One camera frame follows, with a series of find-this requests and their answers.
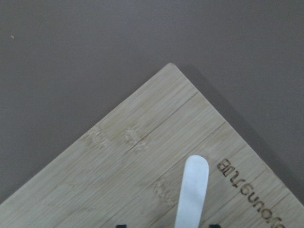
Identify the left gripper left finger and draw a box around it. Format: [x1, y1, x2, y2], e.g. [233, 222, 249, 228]
[115, 224, 127, 228]

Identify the white ceramic spoon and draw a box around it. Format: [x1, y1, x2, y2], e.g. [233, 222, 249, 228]
[174, 155, 209, 228]

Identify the bamboo cutting board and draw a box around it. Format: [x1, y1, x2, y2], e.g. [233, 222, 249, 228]
[0, 64, 304, 228]

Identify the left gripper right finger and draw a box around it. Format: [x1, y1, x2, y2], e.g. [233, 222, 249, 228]
[209, 224, 221, 228]

